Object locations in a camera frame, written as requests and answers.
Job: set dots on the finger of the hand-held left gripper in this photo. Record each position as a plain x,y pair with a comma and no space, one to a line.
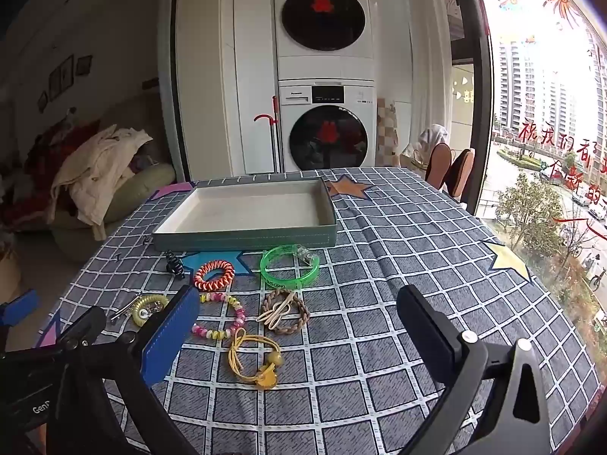
19,305

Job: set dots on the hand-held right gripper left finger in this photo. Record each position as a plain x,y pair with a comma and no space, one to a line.
174,336

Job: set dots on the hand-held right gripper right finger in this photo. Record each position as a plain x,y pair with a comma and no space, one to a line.
427,331

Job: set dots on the white shallow tray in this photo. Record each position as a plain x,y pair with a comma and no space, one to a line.
246,208

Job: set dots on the beige sofa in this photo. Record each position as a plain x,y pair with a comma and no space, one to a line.
142,185

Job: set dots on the cream jacket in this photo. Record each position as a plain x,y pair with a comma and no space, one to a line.
95,166

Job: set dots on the brown chair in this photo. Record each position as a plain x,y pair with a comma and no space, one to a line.
462,173
438,166

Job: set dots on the beige bag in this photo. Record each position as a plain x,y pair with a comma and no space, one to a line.
412,161

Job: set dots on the red clothes pile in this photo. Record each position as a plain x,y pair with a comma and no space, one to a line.
71,137

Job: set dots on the white cloth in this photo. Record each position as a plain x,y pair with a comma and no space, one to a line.
432,137

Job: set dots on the beige checkered panel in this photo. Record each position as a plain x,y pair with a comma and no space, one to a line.
386,132

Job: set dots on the white washing machine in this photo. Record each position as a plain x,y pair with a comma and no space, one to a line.
327,137

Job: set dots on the red lettering window decal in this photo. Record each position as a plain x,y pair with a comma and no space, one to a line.
552,135

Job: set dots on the white built-in cabinet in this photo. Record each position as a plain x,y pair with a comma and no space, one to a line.
251,80

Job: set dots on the white tumble dryer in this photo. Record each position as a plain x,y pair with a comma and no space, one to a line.
325,9

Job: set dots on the dark picture frame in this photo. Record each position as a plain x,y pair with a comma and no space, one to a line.
67,72
43,101
84,65
55,83

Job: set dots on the dark window frame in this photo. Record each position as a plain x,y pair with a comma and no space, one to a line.
479,80

